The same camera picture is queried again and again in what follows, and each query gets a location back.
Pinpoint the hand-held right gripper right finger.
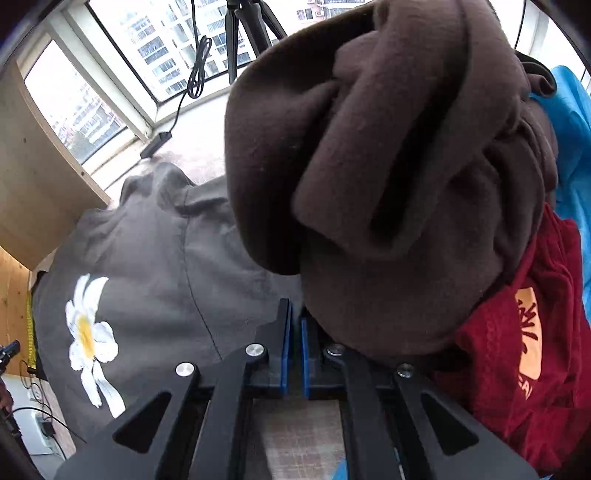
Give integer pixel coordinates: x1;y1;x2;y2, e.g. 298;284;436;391
299;307;541;480

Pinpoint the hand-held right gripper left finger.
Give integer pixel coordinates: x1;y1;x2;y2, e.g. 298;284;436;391
54;298;294;480

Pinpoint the grey daisy print T-shirt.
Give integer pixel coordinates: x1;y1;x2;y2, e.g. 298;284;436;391
32;161;305;444

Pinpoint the brown garment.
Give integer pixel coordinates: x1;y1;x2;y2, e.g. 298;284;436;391
224;0;559;361

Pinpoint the black folded garment yellow print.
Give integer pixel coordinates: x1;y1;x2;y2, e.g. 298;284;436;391
28;270;49;381

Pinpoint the pine plank board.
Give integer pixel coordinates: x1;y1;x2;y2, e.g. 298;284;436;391
0;247;33;384

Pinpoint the white power strip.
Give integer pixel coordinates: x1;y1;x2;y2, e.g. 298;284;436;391
28;383;58;453

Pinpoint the light oak board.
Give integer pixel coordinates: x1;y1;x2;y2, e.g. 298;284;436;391
0;60;112;271

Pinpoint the dark red garment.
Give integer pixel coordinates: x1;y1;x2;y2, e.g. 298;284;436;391
434;203;587;476

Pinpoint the black tripod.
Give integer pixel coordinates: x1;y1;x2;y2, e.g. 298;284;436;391
224;0;287;86

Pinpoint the blue garment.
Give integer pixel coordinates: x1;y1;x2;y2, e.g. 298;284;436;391
332;65;591;480

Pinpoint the black power cable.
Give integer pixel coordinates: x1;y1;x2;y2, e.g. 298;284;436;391
11;360;88;457

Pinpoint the black inline cable controller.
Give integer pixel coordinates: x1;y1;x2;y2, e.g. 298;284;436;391
140;131;172;158

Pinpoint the white window frame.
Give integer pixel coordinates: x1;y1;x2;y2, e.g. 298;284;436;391
18;0;591;195

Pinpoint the black ring light cable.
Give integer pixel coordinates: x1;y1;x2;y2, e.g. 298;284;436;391
157;0;213;139

